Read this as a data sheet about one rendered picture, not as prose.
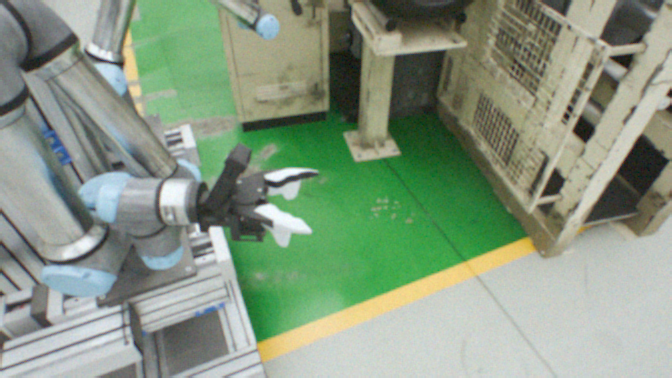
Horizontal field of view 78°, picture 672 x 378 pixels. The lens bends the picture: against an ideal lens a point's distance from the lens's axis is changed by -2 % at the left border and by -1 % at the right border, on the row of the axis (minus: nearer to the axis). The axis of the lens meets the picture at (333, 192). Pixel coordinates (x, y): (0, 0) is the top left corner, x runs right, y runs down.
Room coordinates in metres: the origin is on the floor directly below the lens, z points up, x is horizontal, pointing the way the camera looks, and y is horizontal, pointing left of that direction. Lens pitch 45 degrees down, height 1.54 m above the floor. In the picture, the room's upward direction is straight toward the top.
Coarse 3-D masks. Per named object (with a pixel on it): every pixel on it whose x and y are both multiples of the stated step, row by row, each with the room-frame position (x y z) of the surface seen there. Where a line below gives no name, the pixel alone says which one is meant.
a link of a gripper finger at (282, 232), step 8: (256, 208) 0.43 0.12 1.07; (264, 208) 0.43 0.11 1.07; (272, 208) 0.43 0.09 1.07; (272, 216) 0.41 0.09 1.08; (280, 216) 0.41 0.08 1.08; (288, 216) 0.41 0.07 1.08; (264, 224) 0.42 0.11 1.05; (280, 224) 0.40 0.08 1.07; (288, 224) 0.40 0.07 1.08; (296, 224) 0.40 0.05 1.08; (304, 224) 0.40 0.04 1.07; (272, 232) 0.41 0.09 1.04; (280, 232) 0.40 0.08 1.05; (288, 232) 0.40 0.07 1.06; (296, 232) 0.39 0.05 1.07; (304, 232) 0.39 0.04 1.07; (280, 240) 0.40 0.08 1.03; (288, 240) 0.40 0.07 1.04
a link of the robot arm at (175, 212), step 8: (168, 184) 0.48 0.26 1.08; (176, 184) 0.48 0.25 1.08; (184, 184) 0.48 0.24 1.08; (168, 192) 0.46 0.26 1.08; (176, 192) 0.46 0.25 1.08; (184, 192) 0.46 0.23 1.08; (160, 200) 0.45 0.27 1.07; (168, 200) 0.45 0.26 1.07; (176, 200) 0.45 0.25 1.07; (184, 200) 0.45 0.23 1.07; (168, 208) 0.44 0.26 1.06; (176, 208) 0.44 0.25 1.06; (184, 208) 0.44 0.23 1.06; (168, 216) 0.43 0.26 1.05; (176, 216) 0.44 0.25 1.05; (184, 216) 0.44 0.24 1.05; (168, 224) 0.45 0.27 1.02; (176, 224) 0.44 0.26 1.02; (184, 224) 0.44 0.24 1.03
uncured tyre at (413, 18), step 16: (368, 0) 1.51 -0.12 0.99; (384, 0) 1.45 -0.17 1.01; (400, 0) 1.46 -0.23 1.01; (416, 0) 1.49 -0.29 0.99; (432, 0) 1.69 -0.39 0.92; (448, 0) 1.50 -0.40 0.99; (464, 0) 1.52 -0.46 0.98; (400, 16) 1.49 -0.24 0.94; (416, 16) 1.48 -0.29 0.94; (432, 16) 1.49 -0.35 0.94; (448, 16) 1.54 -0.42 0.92
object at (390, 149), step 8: (344, 136) 2.01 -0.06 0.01; (352, 136) 2.00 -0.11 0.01; (360, 144) 1.92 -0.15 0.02; (392, 144) 1.93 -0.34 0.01; (352, 152) 1.86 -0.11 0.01; (360, 152) 1.85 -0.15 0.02; (368, 152) 1.85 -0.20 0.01; (384, 152) 1.85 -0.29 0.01; (392, 152) 1.85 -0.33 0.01; (360, 160) 1.79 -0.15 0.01
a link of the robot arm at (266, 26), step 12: (216, 0) 1.24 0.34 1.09; (228, 0) 1.25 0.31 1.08; (240, 0) 1.28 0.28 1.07; (228, 12) 1.26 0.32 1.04; (240, 12) 1.27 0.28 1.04; (252, 12) 1.29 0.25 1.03; (264, 12) 1.33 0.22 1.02; (252, 24) 1.29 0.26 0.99; (264, 24) 1.29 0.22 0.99; (276, 24) 1.31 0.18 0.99; (264, 36) 1.29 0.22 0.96
